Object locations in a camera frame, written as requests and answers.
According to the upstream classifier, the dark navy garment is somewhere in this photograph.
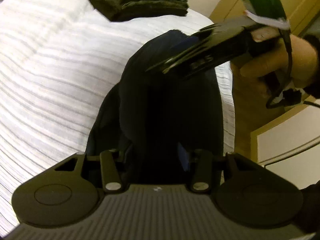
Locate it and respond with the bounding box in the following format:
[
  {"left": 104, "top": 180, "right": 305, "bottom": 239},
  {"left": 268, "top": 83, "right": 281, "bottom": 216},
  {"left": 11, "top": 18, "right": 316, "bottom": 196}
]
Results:
[{"left": 86, "top": 30, "right": 223, "bottom": 184}]

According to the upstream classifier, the person's right hand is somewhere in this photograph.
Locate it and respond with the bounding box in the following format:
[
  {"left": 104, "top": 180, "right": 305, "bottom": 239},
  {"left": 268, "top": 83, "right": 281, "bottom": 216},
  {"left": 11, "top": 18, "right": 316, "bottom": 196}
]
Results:
[{"left": 231, "top": 28, "right": 319, "bottom": 99}]

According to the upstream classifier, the wooden door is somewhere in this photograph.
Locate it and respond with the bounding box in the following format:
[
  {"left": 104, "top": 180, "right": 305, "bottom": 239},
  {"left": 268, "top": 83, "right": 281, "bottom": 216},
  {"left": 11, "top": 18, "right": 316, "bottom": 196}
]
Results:
[{"left": 209, "top": 0, "right": 319, "bottom": 35}]

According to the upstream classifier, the white cabinet front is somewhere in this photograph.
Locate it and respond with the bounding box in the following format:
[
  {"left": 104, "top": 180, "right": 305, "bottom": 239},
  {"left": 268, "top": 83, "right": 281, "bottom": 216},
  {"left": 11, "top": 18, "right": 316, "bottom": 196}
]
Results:
[{"left": 251, "top": 105, "right": 319, "bottom": 189}]

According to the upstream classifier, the white striped bedspread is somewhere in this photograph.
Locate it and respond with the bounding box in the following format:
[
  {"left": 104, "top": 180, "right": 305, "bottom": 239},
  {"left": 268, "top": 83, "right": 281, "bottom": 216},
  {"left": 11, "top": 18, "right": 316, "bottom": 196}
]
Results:
[{"left": 0, "top": 0, "right": 237, "bottom": 230}]

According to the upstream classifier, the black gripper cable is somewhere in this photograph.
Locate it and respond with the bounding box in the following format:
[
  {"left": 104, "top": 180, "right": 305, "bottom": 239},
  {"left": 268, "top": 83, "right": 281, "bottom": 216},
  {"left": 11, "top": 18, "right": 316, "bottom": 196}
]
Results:
[{"left": 265, "top": 17, "right": 320, "bottom": 110}]

